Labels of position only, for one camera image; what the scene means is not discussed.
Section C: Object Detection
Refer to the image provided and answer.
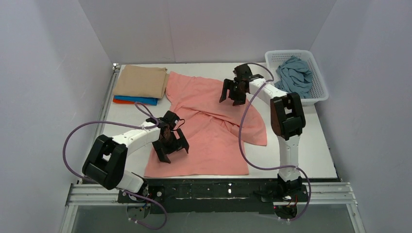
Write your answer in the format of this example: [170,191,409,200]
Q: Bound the pink t-shirt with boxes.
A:
[144,72,267,178]

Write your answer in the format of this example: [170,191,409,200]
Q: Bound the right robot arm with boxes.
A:
[219,76,306,198]

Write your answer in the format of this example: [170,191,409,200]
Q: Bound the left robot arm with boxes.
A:
[82,120,189,193]

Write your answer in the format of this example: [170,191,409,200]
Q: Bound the blue folded t-shirt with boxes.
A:
[112,96,158,106]

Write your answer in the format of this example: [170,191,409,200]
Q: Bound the white plastic basket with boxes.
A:
[265,50,329,105]

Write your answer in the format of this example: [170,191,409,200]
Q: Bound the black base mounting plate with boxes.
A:
[117,178,309,215]

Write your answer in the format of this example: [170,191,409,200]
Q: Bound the teal crumpled t-shirt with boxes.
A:
[274,56,313,99]

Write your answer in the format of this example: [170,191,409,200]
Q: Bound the orange folded t-shirt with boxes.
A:
[112,98,150,104]

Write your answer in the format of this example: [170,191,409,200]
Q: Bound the tan folded t-shirt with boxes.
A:
[113,65,169,99]

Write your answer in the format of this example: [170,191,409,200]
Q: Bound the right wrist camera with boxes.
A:
[233,64,263,83]

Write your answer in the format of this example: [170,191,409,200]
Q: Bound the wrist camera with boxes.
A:
[146,111,186,131]
[233,64,263,83]

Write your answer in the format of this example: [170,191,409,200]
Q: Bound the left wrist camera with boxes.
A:
[146,111,186,131]

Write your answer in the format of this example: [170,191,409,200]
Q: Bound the aluminium frame rail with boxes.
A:
[61,182,365,233]

